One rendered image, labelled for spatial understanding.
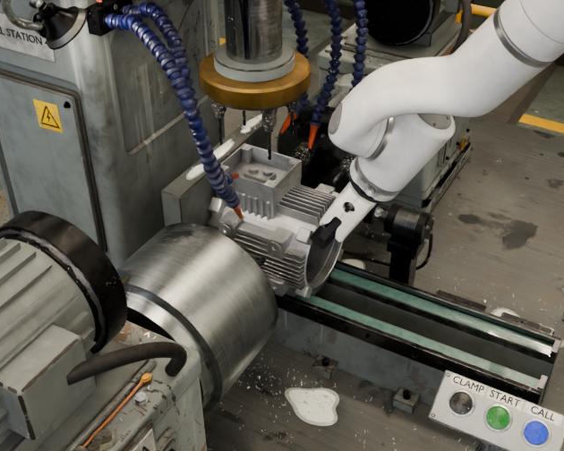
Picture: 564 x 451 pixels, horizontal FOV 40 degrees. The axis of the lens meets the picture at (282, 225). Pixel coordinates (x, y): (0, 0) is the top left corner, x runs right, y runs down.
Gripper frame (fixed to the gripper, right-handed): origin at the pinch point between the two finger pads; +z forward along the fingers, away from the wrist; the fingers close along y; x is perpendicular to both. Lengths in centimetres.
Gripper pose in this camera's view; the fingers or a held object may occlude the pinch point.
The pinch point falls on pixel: (323, 235)
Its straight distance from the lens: 128.9
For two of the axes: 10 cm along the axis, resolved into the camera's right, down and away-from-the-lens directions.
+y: 4.9, -5.3, 6.9
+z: -4.3, 5.4, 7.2
